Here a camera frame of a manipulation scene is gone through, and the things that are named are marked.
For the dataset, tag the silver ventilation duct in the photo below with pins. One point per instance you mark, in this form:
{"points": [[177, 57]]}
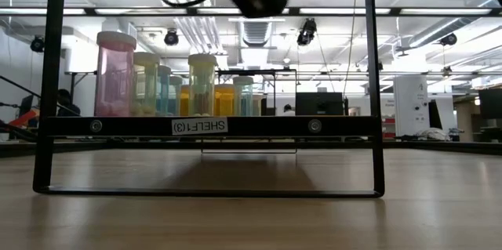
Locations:
{"points": [[255, 32]]}

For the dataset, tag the blue medicine bottle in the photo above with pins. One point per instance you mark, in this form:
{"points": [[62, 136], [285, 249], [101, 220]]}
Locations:
{"points": [[164, 89], [175, 97]]}

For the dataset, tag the tan background cabinet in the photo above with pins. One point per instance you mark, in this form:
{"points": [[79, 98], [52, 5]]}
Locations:
{"points": [[466, 118]]}

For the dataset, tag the black background monitor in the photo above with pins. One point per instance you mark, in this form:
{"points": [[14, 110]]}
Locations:
{"points": [[319, 105], [490, 103]]}

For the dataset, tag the black hanging camera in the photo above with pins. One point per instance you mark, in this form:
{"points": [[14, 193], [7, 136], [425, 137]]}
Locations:
{"points": [[307, 32], [37, 44], [171, 37], [448, 39]]}

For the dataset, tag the yellow-green medicine bottle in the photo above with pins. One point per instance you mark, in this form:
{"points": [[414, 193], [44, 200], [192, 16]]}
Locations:
{"points": [[146, 85], [202, 73]]}

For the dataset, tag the wooden shelf with black frame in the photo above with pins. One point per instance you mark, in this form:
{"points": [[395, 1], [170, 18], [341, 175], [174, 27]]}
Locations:
{"points": [[274, 126]]}

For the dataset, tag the teal medicine bottle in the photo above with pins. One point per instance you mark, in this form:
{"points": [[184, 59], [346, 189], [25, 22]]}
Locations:
{"points": [[243, 97]]}

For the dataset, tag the person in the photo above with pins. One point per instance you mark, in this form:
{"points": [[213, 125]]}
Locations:
{"points": [[288, 109], [66, 103]]}

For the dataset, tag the black aluminium table frame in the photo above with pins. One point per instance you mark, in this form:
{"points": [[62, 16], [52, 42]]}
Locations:
{"points": [[431, 146]]}

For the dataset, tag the white pillar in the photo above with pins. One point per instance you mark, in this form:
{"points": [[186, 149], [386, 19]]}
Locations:
{"points": [[409, 101]]}

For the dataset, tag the red white background box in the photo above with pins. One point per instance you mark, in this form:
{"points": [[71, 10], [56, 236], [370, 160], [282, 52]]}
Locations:
{"points": [[388, 120]]}

